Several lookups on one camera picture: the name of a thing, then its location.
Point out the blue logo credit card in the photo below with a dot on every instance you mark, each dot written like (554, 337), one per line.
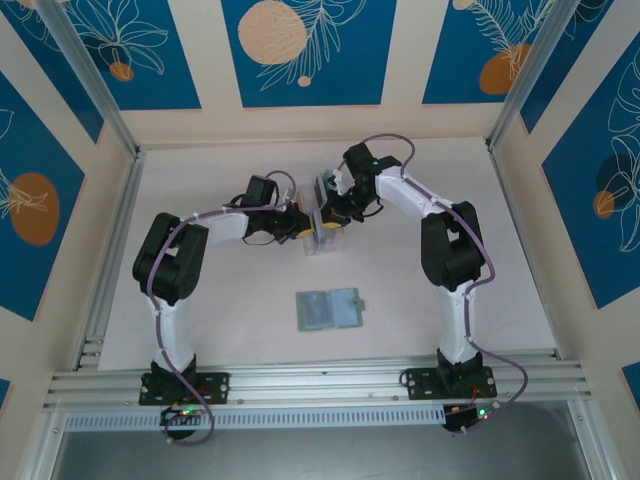
(315, 309)

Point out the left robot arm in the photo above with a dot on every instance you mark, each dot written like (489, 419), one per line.
(170, 260)

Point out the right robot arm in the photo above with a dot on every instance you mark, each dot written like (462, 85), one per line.
(450, 245)

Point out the blue logo card stack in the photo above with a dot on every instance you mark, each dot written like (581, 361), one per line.
(318, 227)

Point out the clear acrylic card display stand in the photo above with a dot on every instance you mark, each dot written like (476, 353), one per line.
(332, 245)

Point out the teal card stack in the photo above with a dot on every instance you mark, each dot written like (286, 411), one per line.
(327, 180)

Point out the beige card stack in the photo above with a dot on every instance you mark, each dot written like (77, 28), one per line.
(303, 197)

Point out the black card stack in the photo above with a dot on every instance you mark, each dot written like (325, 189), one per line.
(318, 190)

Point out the black controller board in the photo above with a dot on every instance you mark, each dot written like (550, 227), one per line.
(177, 415)
(462, 417)

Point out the aluminium frame crossbeam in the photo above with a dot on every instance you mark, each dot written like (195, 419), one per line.
(320, 382)

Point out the blue floral wall panel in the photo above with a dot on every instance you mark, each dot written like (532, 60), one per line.
(35, 200)
(310, 55)
(50, 75)
(595, 190)
(585, 50)
(150, 55)
(475, 55)

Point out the aluminium side rail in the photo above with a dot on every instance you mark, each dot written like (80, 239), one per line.
(112, 260)
(525, 260)

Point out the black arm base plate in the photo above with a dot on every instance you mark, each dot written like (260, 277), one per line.
(220, 387)
(417, 382)

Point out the aluminium frame post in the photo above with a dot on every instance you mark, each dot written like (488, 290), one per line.
(85, 70)
(535, 70)

